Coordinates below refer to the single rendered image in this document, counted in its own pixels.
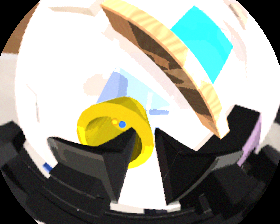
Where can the yellow cup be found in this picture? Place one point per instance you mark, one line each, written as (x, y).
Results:
(95, 127)

